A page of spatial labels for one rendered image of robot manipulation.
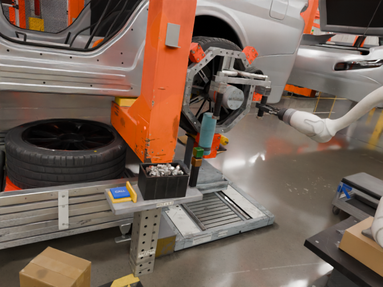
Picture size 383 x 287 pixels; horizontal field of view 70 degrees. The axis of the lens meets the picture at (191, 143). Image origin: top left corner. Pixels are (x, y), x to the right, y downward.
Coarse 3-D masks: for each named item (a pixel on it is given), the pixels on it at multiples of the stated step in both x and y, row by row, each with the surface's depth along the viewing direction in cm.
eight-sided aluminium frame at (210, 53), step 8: (208, 48) 164; (216, 48) 160; (208, 56) 160; (232, 56) 168; (240, 56) 170; (192, 64) 161; (200, 64) 164; (240, 64) 178; (248, 64) 176; (192, 72) 158; (192, 80) 160; (184, 88) 164; (248, 88) 186; (184, 96) 162; (248, 96) 187; (184, 104) 164; (248, 104) 190; (184, 112) 166; (240, 112) 190; (192, 120) 171; (232, 120) 189; (200, 128) 176; (216, 128) 183; (224, 128) 187
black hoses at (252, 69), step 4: (248, 68) 168; (252, 68) 167; (256, 68) 167; (248, 72) 167; (252, 72) 166; (256, 72) 170; (260, 72) 167; (228, 76) 175; (236, 76) 171; (240, 76) 168; (244, 76) 168
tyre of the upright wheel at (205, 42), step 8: (192, 40) 173; (200, 40) 167; (208, 40) 166; (216, 40) 168; (224, 40) 171; (224, 48) 173; (232, 48) 175; (240, 48) 180; (184, 120) 178; (184, 128) 181; (192, 128) 184
